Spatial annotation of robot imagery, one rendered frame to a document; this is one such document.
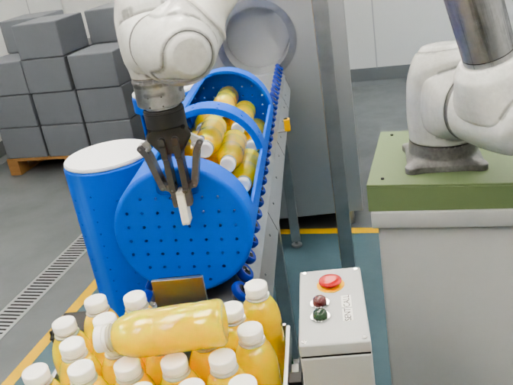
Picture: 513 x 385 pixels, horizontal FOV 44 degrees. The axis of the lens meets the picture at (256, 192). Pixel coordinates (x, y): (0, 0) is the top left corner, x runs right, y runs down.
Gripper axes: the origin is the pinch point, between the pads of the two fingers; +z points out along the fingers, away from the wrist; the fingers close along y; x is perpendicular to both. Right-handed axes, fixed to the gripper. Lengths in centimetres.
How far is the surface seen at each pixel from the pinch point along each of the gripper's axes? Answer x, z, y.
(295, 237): 193, 110, 5
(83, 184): 63, 17, -46
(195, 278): -9.2, 11.0, 1.6
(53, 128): 358, 77, -186
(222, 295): 3.8, 23.3, 3.1
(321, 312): -32.8, 5.0, 25.5
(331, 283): -25.2, 4.9, 27.3
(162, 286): -9.3, 12.1, -4.9
